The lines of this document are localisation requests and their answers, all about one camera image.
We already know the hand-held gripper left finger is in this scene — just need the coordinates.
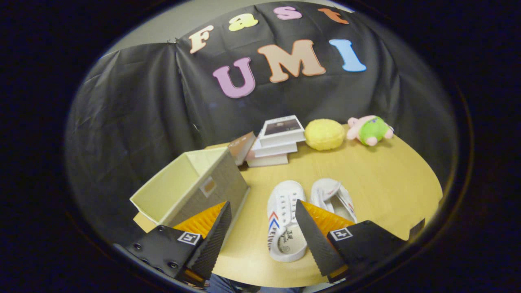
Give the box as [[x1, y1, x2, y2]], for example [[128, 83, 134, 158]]
[[114, 201, 232, 287]]

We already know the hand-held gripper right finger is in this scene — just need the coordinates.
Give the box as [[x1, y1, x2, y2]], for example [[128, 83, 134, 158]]
[[295, 199, 409, 284]]

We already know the white canvas shoe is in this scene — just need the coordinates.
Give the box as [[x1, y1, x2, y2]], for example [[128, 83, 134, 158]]
[[310, 178, 359, 223], [267, 180, 309, 262]]

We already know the grey fabric storage box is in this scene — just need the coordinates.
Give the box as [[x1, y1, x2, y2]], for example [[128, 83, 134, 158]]
[[129, 146, 251, 241]]

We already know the person's blue jeans leg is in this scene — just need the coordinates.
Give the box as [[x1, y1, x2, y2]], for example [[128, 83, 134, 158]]
[[204, 273, 304, 293]]

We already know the brown cover book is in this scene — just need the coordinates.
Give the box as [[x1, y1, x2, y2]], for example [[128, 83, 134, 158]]
[[228, 131, 256, 166]]

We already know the yellow plush cushion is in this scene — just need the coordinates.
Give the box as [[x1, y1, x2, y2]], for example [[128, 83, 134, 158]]
[[304, 118, 346, 151]]

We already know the white book with dark cover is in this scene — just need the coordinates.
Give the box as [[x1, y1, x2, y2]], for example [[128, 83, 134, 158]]
[[259, 115, 306, 147]]

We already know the pink and green plush toy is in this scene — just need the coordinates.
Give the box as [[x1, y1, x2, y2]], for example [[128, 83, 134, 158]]
[[347, 115, 394, 147]]

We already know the black backdrop cloth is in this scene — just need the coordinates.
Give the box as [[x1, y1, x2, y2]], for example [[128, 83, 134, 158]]
[[65, 0, 458, 245]]

